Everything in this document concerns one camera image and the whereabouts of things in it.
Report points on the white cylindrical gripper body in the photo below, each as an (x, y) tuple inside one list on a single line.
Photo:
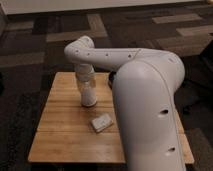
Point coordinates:
[(84, 72)]

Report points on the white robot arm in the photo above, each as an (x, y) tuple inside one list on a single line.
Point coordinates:
[(143, 96)]

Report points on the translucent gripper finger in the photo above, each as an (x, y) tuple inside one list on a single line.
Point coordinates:
[(93, 82), (79, 84)]

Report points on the dark blue bowl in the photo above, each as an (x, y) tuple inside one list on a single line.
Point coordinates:
[(111, 79)]

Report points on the white rectangular sponge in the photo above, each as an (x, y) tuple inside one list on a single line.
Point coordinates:
[(102, 122)]

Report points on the wooden table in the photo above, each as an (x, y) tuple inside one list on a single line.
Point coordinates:
[(65, 134)]

